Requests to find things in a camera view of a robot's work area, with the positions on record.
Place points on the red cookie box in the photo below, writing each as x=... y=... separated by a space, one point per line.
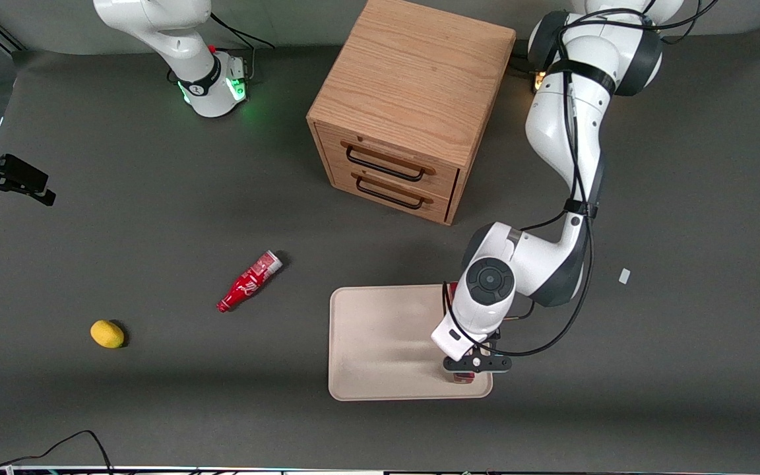
x=464 y=377

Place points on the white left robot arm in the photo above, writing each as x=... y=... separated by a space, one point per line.
x=565 y=132

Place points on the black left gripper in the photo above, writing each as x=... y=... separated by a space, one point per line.
x=497 y=336

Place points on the wooden drawer front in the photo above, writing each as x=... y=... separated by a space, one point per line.
x=334 y=142
x=344 y=181

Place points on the yellow lemon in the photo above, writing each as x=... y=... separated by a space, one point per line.
x=107 y=334

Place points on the beige rectangular tray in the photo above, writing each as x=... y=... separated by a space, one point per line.
x=380 y=343

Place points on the red cola bottle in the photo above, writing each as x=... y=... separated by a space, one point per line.
x=248 y=282

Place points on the small white paper scrap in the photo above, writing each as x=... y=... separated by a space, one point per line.
x=624 y=276

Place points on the dark grey table mat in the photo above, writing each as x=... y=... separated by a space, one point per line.
x=156 y=231

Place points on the wooden two-drawer cabinet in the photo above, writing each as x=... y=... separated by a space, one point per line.
x=413 y=79

